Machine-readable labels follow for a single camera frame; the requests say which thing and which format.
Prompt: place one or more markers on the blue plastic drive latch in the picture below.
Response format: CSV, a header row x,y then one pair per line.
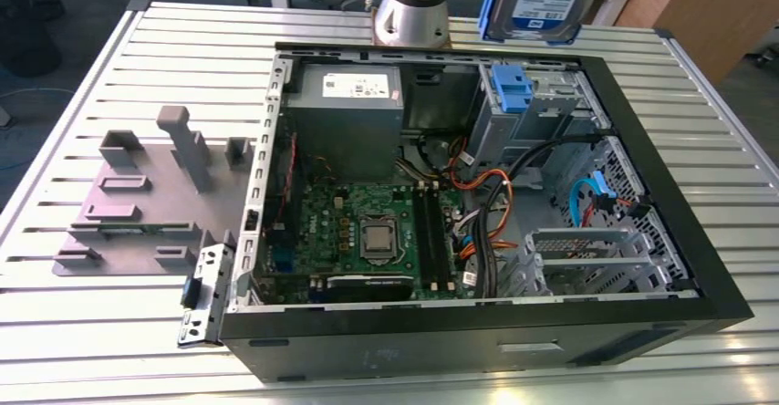
x,y
511,88

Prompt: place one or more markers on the CPU socket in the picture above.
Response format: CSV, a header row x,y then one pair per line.
x,y
378,219

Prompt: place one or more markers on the grey power supply unit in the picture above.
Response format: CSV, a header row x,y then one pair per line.
x,y
341,140

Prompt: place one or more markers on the black graphics card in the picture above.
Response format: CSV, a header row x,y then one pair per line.
x,y
366,287

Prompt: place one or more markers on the hinged metal slot bracket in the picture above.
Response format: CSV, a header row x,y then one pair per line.
x,y
210,286

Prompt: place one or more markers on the grey parts rack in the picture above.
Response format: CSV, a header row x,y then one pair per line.
x,y
165,209

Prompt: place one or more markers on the black RAM slot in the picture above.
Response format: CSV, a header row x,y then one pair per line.
x,y
443,241
426,231

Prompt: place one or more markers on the grey metal drive cage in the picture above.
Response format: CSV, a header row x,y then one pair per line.
x,y
505,131

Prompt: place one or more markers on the silver CPU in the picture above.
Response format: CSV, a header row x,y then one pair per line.
x,y
378,240

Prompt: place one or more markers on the black office chair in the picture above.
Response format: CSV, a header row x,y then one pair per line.
x,y
31,35

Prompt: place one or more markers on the black chair base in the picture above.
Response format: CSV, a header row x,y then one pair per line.
x,y
769,57

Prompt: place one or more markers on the wooden cabinet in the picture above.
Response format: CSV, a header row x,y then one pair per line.
x,y
718,22

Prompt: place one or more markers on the silver metal disk bay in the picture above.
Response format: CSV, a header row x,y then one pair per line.
x,y
609,236

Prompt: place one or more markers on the black open PC case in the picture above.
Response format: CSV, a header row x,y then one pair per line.
x,y
426,345

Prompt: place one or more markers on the green motherboard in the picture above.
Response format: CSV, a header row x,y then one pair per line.
x,y
323,241

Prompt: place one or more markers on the green RAM stick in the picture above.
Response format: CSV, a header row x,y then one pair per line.
x,y
131,230

